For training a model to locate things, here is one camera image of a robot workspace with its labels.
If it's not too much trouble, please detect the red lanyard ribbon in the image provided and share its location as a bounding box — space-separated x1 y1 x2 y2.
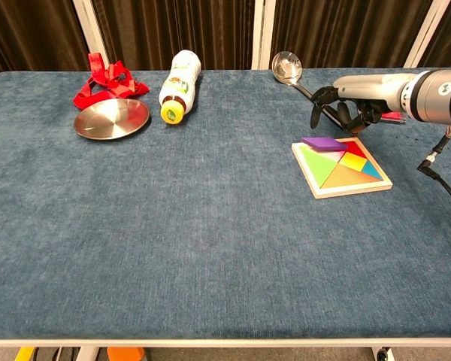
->
72 52 150 111

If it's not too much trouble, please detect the white bottle with yellow cap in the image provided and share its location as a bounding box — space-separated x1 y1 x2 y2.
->
158 50 202 126

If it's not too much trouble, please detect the stainless steel ladle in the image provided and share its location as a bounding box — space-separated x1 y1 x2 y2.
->
271 50 347 131

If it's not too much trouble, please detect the white partition frame post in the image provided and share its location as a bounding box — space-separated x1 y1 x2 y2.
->
404 0 451 69
71 0 112 72
250 0 277 71

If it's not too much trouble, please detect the yellow square tangram piece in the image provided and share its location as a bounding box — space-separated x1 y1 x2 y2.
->
339 152 368 172

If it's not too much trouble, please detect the green triangle tangram piece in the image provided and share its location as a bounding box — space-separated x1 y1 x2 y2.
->
299 145 343 188

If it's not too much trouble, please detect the round stainless steel plate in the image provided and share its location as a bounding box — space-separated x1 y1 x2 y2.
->
73 98 151 141

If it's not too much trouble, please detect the red triangle tangram piece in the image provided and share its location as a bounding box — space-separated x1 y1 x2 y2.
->
340 141 368 159

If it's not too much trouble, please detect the purple tangram piece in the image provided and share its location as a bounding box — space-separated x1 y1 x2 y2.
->
300 136 349 152

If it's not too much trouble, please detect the orange plastic object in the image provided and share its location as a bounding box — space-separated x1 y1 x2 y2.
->
107 346 146 361

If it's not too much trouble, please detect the orange triangle tangram piece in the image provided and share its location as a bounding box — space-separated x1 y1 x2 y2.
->
321 164 383 189

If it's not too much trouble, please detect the yellow floor tape strip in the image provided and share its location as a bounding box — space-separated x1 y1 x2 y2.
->
14 346 37 361

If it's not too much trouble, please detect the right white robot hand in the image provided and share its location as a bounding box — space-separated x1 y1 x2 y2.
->
310 73 413 135

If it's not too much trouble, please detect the blue table cloth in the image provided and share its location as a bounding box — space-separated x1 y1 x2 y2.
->
0 67 451 341

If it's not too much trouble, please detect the wooden tangram puzzle tray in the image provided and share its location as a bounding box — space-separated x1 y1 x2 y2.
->
291 136 394 200

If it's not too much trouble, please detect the black right hand cable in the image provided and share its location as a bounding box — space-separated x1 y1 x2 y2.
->
416 126 451 221

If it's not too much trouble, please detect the cyan triangle tangram piece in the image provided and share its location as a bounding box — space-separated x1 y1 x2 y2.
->
360 160 383 181

